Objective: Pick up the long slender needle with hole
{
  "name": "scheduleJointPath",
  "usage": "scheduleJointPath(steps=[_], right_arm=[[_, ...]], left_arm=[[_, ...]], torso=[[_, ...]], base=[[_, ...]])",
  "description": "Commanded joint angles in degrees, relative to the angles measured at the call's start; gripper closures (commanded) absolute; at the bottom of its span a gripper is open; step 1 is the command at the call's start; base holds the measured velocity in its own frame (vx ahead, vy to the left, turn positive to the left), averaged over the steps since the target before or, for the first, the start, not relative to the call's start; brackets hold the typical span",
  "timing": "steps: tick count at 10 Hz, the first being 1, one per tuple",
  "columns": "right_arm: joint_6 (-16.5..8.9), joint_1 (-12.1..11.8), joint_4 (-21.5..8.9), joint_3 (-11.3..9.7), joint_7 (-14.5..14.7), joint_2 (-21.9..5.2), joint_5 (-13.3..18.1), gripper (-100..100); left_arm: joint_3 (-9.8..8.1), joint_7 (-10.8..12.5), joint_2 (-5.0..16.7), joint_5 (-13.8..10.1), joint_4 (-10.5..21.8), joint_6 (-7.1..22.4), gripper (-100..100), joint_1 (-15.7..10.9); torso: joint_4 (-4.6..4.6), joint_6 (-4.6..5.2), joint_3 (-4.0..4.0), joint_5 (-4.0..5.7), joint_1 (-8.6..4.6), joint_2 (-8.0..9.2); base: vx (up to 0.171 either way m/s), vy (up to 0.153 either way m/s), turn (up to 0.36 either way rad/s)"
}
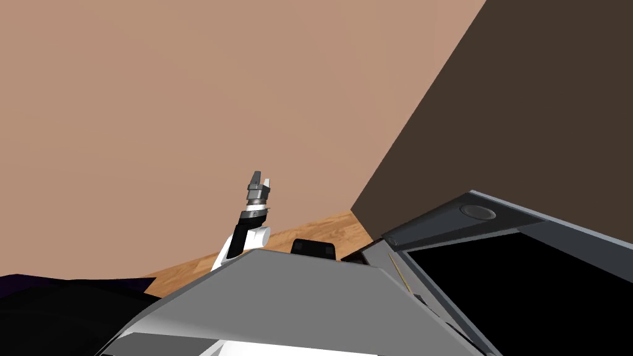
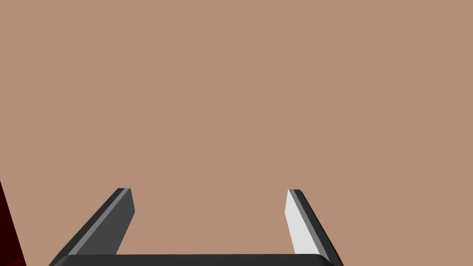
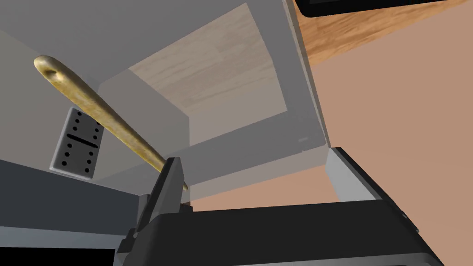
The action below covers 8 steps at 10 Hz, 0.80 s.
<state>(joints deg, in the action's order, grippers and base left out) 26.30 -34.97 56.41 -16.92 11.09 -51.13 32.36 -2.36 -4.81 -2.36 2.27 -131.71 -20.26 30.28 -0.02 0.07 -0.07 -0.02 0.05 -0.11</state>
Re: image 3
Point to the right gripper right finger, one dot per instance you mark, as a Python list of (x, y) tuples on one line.
[(349, 181)]

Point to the grey drawer with wooden bottom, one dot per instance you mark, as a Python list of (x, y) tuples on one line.
[(221, 74)]

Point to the grey domino tile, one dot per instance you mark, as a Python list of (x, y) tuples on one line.
[(78, 146)]

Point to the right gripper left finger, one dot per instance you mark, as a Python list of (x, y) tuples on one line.
[(168, 192)]

